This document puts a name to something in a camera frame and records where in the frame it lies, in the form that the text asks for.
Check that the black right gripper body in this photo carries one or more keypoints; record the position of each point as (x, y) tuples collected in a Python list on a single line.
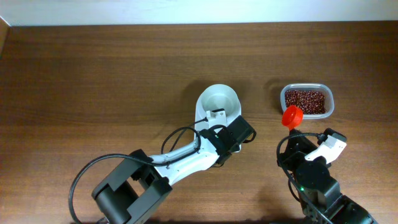
[(289, 161)]

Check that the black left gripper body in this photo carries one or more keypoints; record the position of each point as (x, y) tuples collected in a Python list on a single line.
[(233, 149)]

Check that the orange plastic measuring scoop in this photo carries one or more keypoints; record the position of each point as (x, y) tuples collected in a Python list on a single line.
[(292, 117)]

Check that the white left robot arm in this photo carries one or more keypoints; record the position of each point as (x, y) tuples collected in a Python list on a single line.
[(133, 191)]

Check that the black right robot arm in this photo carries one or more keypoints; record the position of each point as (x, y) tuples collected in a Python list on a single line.
[(320, 197)]

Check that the white digital kitchen scale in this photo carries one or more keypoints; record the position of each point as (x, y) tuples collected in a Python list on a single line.
[(204, 124)]

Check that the red beans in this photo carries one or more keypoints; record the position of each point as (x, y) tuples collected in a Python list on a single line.
[(310, 102)]

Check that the clear plastic container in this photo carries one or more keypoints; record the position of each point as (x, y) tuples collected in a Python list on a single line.
[(329, 100)]

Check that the white round bowl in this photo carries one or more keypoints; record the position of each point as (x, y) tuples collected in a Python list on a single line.
[(219, 96)]

